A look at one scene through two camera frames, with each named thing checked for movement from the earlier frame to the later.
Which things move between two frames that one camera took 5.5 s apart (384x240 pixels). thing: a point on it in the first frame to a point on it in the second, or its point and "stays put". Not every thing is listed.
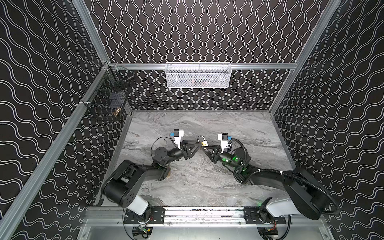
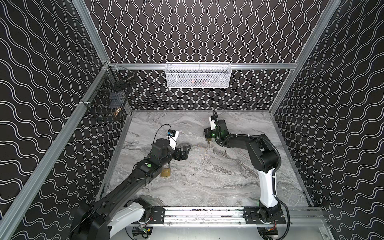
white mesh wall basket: x=197 y=75 stays put
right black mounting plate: x=259 y=215 stays put
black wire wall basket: x=109 y=99 stays put
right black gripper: x=217 y=153 to x=208 y=133
